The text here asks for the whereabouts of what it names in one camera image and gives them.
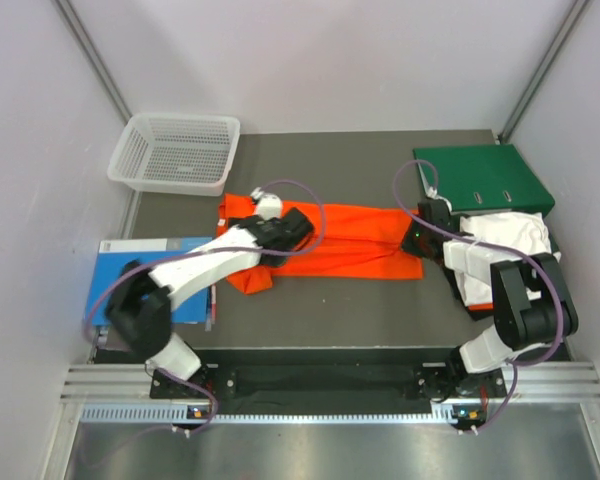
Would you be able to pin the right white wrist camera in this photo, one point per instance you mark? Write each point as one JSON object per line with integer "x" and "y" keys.
{"x": 432, "y": 193}

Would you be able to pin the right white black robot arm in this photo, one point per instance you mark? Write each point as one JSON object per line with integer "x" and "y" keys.
{"x": 510, "y": 253}

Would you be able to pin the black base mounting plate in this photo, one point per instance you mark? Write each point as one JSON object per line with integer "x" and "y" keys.
{"x": 337, "y": 380}

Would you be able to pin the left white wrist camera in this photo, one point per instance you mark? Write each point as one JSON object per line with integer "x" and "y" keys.
{"x": 266, "y": 205}

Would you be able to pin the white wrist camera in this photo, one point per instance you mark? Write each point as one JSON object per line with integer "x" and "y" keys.
{"x": 432, "y": 193}
{"x": 266, "y": 205}

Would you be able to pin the green ring binder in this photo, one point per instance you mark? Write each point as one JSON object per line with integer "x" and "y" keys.
{"x": 483, "y": 178}

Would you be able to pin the white plastic perforated basket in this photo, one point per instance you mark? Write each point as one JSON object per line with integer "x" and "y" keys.
{"x": 170, "y": 153}

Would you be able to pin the white t shirt pile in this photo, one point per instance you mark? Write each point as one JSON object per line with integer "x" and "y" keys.
{"x": 525, "y": 232}

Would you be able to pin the orange folded shirt under pile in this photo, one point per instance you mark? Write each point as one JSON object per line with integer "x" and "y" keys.
{"x": 480, "y": 311}

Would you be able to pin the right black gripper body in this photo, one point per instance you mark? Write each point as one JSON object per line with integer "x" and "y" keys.
{"x": 414, "y": 241}

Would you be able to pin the orange t shirt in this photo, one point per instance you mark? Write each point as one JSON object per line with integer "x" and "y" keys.
{"x": 360, "y": 243}

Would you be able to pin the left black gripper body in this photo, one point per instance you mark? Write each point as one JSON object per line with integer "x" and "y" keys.
{"x": 280, "y": 262}

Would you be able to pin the blue folder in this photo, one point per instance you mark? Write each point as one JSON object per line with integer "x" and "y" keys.
{"x": 113, "y": 255}

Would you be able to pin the aluminium rail frame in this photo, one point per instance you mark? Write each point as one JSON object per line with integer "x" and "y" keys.
{"x": 126, "y": 394}

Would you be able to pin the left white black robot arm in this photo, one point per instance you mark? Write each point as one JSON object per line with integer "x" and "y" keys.
{"x": 141, "y": 304}

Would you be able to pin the red white pen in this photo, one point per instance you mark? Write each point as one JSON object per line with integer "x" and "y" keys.
{"x": 213, "y": 302}

